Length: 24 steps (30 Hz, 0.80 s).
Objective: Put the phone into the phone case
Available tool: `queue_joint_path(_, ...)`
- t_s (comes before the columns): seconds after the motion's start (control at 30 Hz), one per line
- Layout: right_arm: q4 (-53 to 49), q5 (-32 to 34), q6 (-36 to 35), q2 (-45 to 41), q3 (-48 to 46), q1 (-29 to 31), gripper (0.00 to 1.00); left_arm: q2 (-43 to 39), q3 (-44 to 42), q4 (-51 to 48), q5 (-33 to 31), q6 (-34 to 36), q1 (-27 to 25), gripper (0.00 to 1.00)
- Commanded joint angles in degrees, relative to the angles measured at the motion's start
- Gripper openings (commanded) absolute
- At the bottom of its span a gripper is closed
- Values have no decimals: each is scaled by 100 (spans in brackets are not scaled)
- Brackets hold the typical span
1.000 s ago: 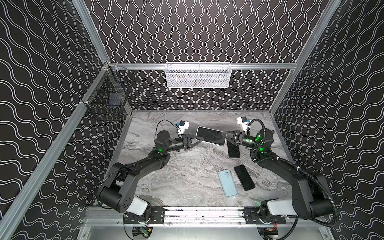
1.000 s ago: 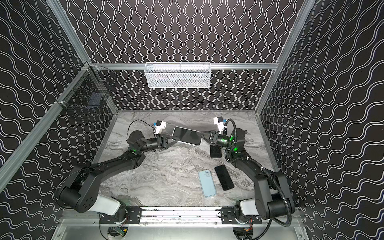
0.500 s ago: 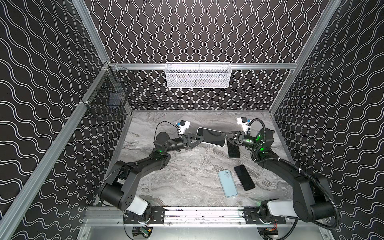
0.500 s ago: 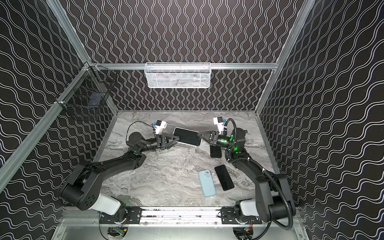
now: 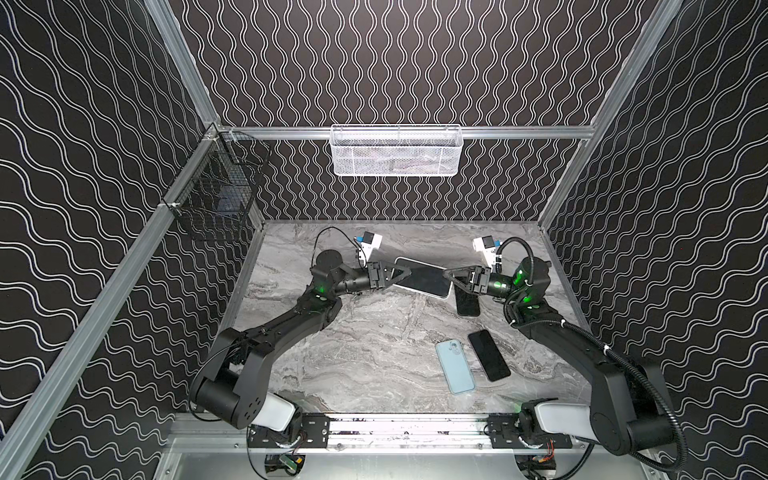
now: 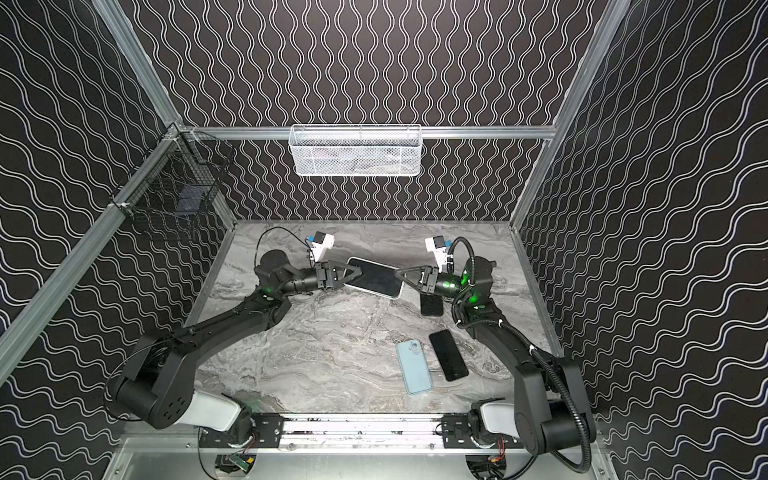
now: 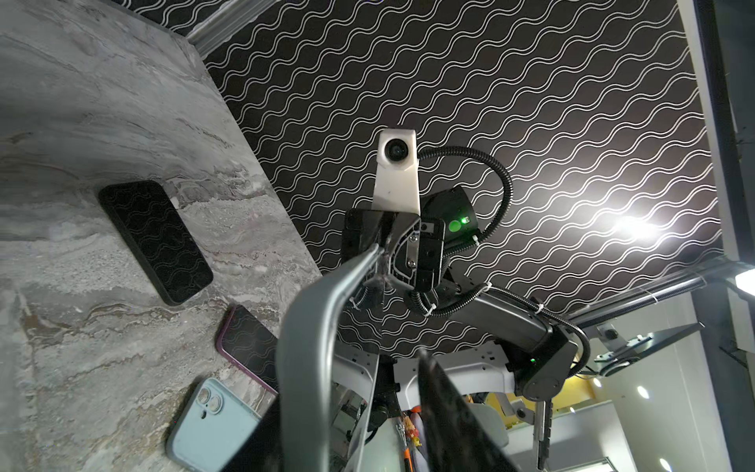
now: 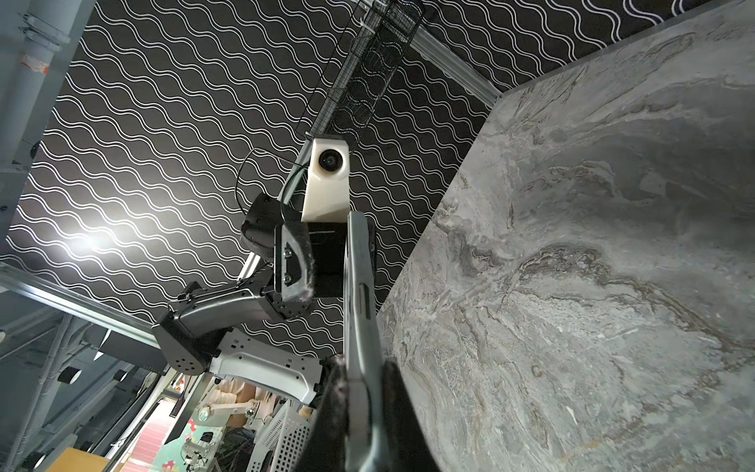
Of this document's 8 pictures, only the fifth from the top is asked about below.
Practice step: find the black phone case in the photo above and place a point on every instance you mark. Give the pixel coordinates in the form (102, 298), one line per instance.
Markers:
(467, 305)

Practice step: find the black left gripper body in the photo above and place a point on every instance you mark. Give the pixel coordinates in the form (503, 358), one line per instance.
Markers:
(372, 278)

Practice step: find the aluminium corner post right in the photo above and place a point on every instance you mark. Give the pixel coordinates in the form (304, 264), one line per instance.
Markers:
(645, 45)

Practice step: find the aluminium corner post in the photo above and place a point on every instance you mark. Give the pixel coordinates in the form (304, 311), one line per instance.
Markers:
(170, 30)
(645, 45)

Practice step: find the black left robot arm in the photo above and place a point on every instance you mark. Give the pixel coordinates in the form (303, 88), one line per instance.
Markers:
(233, 383)

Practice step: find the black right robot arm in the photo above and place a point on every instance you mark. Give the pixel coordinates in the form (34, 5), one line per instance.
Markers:
(629, 409)

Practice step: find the aluminium corner post left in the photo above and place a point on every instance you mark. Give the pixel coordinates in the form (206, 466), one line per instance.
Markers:
(170, 30)

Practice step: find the light blue phone case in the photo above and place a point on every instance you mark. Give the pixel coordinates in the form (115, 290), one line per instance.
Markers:
(420, 292)
(455, 366)

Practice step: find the white wire mesh basket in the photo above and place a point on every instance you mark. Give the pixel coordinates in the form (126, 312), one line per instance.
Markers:
(434, 156)

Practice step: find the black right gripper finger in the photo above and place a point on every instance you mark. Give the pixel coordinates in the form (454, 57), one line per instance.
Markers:
(460, 282)
(464, 270)

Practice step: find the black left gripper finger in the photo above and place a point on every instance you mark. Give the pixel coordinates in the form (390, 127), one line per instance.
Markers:
(402, 266)
(402, 280)

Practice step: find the aluminium left side rail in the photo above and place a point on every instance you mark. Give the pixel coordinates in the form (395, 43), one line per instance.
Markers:
(31, 426)

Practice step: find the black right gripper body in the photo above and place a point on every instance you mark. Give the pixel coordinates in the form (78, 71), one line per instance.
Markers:
(474, 280)

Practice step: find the aluminium back crossbar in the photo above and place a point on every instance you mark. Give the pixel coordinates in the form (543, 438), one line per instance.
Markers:
(412, 131)

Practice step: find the black wire mesh basket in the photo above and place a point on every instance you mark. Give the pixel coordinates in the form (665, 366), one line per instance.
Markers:
(219, 202)

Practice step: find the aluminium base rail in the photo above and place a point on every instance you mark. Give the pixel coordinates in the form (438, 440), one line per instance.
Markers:
(336, 433)

